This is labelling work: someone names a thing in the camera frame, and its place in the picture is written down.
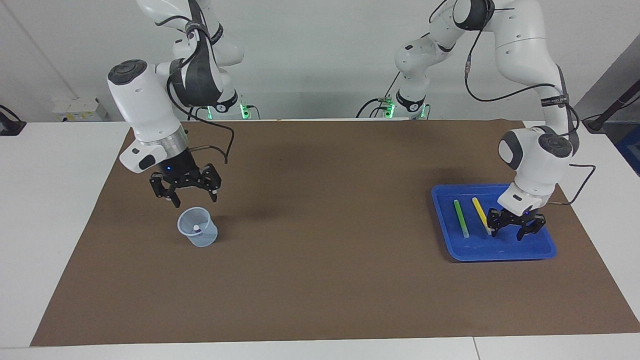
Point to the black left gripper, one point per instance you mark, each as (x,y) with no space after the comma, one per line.
(520,219)

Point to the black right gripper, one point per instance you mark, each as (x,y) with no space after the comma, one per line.
(182,172)

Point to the yellow pen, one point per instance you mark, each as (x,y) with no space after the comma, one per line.
(479,209)

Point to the green pen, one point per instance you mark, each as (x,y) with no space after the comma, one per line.
(461,219)

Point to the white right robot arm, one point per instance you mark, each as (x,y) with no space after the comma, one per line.
(145,105)

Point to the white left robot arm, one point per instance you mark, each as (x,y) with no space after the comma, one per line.
(535,165)

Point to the blue plastic tray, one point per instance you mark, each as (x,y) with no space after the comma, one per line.
(475,247)

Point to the translucent plastic cup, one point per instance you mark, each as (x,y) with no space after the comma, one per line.
(205,241)

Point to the white plug with green light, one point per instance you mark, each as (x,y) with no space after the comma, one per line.
(387,107)
(246,111)

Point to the black stand with pole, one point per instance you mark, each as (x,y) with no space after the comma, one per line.
(595,123)

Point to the white box with yellow stickers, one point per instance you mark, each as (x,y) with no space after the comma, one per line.
(75,107)

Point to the blue crate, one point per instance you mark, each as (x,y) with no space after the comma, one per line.
(631,150)

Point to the brown table mat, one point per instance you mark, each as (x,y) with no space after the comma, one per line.
(320,250)

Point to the black table clamp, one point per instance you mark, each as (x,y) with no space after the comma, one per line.
(12,127)

